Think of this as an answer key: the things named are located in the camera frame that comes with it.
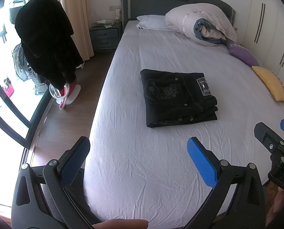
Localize yellow pillow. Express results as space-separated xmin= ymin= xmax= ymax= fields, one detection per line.
xmin=252 ymin=66 xmax=284 ymax=102

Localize white wardrobe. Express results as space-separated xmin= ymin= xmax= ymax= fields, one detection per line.
xmin=238 ymin=0 xmax=284 ymax=91

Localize grey upholstered headboard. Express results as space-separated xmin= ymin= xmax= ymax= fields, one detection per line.
xmin=119 ymin=0 xmax=236 ymax=28

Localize pink basket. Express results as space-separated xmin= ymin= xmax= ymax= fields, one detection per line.
xmin=3 ymin=76 xmax=15 ymax=98

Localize purple pillow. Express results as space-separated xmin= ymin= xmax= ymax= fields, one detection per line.
xmin=227 ymin=39 xmax=261 ymax=67

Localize person's left hand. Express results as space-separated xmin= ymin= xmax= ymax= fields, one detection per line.
xmin=92 ymin=219 xmax=149 ymax=229

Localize black window frame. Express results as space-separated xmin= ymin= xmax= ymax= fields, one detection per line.
xmin=0 ymin=64 xmax=52 ymax=148

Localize beige curtain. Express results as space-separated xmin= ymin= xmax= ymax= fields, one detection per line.
xmin=57 ymin=0 xmax=95 ymax=62

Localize grey nightstand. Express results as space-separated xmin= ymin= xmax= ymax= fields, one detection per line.
xmin=89 ymin=23 xmax=123 ymax=51

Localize bed with white sheet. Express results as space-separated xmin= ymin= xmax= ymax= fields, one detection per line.
xmin=83 ymin=19 xmax=284 ymax=229

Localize white pillow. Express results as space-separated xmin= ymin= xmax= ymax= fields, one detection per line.
xmin=136 ymin=15 xmax=172 ymax=30

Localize pink and white stand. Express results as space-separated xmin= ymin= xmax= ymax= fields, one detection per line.
xmin=49 ymin=77 xmax=82 ymax=110

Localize clear tray with small things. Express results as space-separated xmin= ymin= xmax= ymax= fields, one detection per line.
xmin=91 ymin=20 xmax=114 ymax=28

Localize black fluffy coat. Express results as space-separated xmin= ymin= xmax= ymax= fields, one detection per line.
xmin=15 ymin=0 xmax=83 ymax=90

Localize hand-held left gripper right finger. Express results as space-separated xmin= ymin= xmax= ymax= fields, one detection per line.
xmin=184 ymin=137 xmax=267 ymax=229

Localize white perforated rack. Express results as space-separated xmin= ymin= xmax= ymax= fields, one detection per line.
xmin=32 ymin=72 xmax=50 ymax=95

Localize rolled white duvet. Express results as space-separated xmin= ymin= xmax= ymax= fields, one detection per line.
xmin=165 ymin=3 xmax=238 ymax=46

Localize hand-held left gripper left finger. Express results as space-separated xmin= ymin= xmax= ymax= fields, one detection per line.
xmin=11 ymin=136 xmax=102 ymax=229

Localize black denim pants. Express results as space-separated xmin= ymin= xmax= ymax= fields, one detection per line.
xmin=140 ymin=69 xmax=218 ymax=128

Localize person's right hand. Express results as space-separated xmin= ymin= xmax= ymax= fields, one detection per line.
xmin=272 ymin=187 xmax=284 ymax=220

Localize grey patterned garment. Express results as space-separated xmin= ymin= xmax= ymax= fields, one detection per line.
xmin=12 ymin=43 xmax=33 ymax=81

